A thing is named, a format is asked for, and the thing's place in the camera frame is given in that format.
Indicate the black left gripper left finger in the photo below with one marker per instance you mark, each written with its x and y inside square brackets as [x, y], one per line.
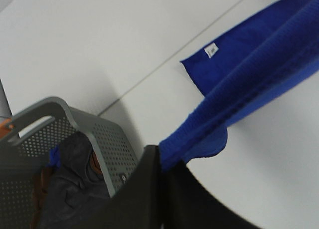
[137, 204]

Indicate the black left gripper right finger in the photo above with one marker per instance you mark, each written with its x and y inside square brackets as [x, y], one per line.
[188, 205]

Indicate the blue microfiber towel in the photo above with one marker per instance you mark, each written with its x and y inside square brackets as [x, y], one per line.
[243, 70]

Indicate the dark grey cloth in basket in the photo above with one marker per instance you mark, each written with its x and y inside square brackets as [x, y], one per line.
[75, 190]

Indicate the brown cloth in basket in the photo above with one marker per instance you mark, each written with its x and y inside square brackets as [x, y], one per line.
[41, 181]

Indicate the grey perforated plastic basket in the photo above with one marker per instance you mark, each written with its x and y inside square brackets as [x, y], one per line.
[33, 132]

